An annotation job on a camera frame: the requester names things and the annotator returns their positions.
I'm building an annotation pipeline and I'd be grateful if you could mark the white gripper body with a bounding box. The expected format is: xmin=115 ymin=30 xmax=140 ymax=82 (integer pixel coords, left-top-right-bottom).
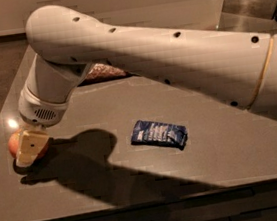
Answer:
xmin=18 ymin=54 xmax=93 ymax=127

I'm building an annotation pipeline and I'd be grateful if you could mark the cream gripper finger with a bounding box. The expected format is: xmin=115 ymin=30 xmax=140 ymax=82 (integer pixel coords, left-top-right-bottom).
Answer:
xmin=11 ymin=126 xmax=54 ymax=169

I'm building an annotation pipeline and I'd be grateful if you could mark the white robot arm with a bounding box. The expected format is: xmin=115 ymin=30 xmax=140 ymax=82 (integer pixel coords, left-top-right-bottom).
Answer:
xmin=16 ymin=5 xmax=277 ymax=167

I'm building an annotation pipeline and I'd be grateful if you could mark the blue rxbar blueberry wrapper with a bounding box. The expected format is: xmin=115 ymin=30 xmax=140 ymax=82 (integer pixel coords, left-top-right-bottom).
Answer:
xmin=131 ymin=120 xmax=188 ymax=150

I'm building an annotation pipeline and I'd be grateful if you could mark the brown and cream chip bag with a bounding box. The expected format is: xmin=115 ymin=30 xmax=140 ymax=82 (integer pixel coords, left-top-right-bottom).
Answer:
xmin=84 ymin=64 xmax=129 ymax=85

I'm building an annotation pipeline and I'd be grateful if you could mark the metal box stand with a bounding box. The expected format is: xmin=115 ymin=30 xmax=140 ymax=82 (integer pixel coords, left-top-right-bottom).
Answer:
xmin=218 ymin=0 xmax=277 ymax=34

